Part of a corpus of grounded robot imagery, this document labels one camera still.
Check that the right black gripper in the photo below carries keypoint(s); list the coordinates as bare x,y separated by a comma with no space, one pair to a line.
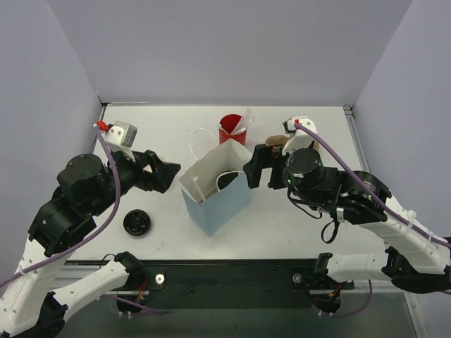
267,167

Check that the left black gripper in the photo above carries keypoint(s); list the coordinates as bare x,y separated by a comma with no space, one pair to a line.
149,170

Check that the black plastic cup lid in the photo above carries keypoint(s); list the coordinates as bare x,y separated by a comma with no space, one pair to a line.
224,179

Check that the light blue paper bag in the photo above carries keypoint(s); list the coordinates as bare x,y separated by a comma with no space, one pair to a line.
215,212

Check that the white straw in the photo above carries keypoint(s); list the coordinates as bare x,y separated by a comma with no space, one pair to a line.
196,184

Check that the brown cardboard cup carrier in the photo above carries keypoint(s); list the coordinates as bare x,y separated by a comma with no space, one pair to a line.
276,140
209,194

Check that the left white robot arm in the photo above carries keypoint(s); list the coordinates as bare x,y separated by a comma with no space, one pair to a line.
29,307

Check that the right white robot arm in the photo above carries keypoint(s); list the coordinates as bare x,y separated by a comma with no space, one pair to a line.
415,260

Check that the red ribbed cylinder holder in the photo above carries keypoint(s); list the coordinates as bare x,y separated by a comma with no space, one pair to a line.
227,125

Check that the stacked black cup lids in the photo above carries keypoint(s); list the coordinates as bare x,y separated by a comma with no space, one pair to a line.
137,223

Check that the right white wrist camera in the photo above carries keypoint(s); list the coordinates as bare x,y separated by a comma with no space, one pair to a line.
298,138

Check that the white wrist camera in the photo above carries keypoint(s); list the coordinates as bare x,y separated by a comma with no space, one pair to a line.
298,138
119,137

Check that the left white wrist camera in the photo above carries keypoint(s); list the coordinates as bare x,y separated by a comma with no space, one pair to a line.
119,137

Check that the aluminium table frame rail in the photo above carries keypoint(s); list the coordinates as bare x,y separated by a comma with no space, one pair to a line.
365,241

